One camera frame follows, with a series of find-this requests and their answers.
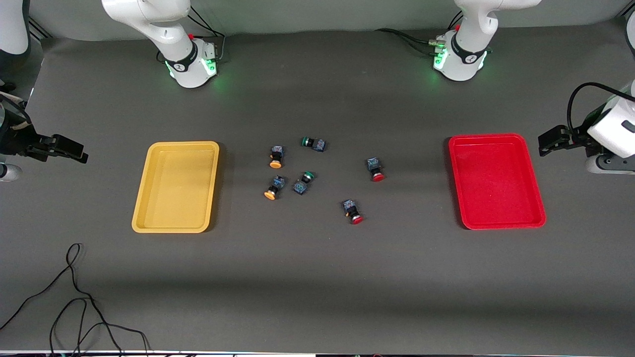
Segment red plastic tray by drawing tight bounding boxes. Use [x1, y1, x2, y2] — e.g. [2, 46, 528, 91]
[448, 133, 547, 231]

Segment yellow plastic tray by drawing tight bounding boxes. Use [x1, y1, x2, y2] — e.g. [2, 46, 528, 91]
[131, 141, 220, 234]

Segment red push button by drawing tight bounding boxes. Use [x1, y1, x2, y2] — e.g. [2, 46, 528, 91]
[366, 157, 386, 182]
[341, 199, 364, 225]

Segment dark grey table mat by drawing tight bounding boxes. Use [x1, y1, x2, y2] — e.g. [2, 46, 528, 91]
[0, 17, 635, 355]

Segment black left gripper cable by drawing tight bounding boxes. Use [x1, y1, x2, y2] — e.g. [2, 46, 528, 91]
[567, 81, 635, 133]

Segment aluminium frame rail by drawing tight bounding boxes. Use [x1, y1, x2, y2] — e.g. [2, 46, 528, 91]
[27, 16, 53, 41]

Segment thin black loose cable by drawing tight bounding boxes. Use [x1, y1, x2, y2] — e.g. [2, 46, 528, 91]
[0, 242, 151, 357]

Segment black left arm base cables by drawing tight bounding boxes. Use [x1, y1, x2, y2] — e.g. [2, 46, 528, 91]
[376, 11, 463, 56]

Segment black arm base cables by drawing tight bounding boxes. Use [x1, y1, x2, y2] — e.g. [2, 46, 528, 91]
[376, 11, 463, 56]
[188, 5, 227, 63]

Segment black right arm base cables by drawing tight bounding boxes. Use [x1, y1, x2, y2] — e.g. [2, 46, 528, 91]
[188, 5, 227, 63]

